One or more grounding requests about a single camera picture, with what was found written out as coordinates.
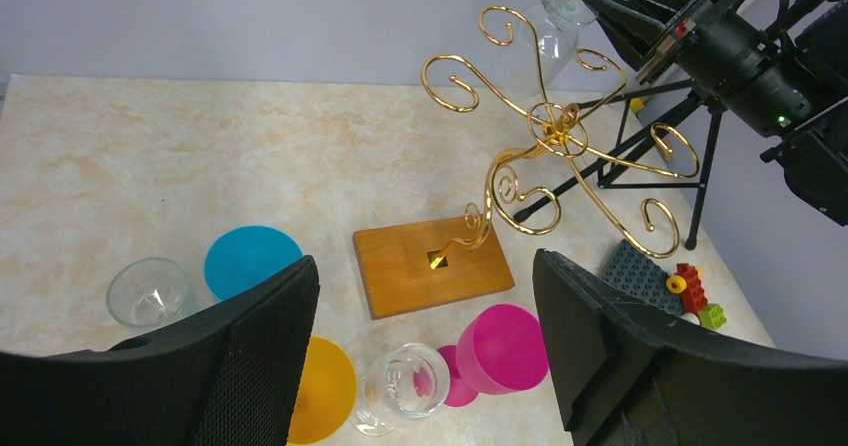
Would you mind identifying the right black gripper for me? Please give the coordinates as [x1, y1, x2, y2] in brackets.
[582, 0, 815, 135]

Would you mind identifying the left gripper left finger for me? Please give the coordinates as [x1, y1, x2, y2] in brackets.
[1, 256, 320, 445]

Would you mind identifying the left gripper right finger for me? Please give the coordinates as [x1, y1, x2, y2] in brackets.
[532, 249, 847, 445]

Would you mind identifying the yellow wine glass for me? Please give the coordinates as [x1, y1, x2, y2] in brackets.
[287, 336, 357, 445]

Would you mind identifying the clear wine glass back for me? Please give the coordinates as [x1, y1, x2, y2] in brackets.
[499, 0, 595, 104]

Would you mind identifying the clear wine glass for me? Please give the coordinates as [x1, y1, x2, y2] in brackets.
[499, 0, 595, 104]
[349, 343, 451, 437]
[105, 257, 192, 328]

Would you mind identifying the blue wine glass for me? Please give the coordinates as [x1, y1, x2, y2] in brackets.
[203, 225, 303, 301]

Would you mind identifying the clear wine glass front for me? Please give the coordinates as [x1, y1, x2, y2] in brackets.
[105, 257, 192, 328]

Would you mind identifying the pink wine glass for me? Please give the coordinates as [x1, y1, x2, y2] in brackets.
[437, 303, 550, 408]

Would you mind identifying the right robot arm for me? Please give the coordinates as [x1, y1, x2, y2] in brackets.
[582, 0, 847, 225]

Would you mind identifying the wooden rack base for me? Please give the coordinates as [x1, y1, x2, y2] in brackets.
[353, 217, 515, 319]

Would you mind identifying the yellow corner block right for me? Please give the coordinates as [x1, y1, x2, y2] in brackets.
[629, 98, 645, 114]

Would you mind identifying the black tripod stand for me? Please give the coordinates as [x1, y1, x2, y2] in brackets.
[513, 0, 848, 252]

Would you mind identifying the dark grey lego plate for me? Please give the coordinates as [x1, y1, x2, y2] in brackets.
[601, 240, 684, 316]

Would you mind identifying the toy bricks red green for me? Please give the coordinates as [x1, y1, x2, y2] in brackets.
[666, 263, 727, 331]

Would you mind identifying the gold wire glass rack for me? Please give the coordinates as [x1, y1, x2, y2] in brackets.
[420, 4, 702, 272]

